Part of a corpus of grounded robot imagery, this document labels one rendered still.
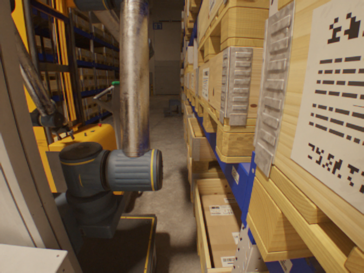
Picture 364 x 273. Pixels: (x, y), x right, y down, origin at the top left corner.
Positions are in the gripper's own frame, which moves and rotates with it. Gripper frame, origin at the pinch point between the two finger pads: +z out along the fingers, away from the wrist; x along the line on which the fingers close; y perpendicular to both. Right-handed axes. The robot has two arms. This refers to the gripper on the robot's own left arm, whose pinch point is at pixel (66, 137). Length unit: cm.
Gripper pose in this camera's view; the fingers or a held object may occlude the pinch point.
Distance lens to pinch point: 183.2
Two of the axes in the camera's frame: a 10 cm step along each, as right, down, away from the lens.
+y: -0.4, -6.8, 7.3
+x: -10.0, 0.5, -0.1
